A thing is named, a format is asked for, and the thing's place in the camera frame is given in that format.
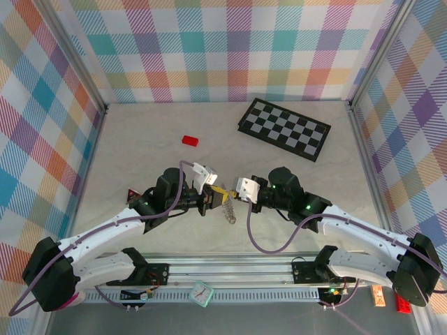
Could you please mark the grey keyring with small rings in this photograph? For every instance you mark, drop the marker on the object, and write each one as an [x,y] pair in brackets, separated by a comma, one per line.
[229,209]

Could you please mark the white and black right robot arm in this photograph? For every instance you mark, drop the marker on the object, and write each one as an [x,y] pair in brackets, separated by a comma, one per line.
[363,230]

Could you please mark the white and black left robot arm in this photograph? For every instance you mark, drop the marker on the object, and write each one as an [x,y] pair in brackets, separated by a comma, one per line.
[101,237]

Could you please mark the black triangle badge red mark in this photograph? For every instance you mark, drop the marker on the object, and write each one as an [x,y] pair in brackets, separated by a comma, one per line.
[132,196]

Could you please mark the small red block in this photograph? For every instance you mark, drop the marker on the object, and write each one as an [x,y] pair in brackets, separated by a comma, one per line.
[190,140]

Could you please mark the black and grey chessboard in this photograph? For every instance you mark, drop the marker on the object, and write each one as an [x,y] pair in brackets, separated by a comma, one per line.
[283,129]

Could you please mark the teal square alarm clock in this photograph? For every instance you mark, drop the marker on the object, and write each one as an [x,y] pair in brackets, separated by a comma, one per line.
[200,293]

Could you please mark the small black circuit board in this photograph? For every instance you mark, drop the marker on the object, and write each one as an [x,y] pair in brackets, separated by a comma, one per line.
[331,293]
[145,296]

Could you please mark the orange wooden block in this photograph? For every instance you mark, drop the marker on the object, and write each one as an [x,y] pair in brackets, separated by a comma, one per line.
[378,296]

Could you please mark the red toy brick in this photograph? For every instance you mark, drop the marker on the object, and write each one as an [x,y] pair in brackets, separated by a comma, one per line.
[401,307]

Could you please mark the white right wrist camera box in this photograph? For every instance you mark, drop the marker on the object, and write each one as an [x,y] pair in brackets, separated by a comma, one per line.
[249,188]

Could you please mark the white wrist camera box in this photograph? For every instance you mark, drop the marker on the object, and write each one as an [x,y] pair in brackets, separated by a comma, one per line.
[206,174]
[249,188]

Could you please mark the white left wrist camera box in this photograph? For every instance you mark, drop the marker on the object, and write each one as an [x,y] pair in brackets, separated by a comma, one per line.
[206,174]

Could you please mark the aluminium mounting rail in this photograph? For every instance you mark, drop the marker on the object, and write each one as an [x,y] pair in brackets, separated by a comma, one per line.
[227,270]

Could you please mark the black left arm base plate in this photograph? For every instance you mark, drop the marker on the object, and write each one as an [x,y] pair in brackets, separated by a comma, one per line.
[159,272]

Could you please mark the aluminium side rail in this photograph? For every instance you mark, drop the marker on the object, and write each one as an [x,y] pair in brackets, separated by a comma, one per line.
[91,157]
[367,157]

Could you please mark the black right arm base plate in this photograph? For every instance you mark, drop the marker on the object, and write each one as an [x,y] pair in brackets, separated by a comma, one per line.
[304,272]

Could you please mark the aluminium frame post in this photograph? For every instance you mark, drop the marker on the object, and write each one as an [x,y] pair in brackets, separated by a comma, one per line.
[379,52]
[75,52]

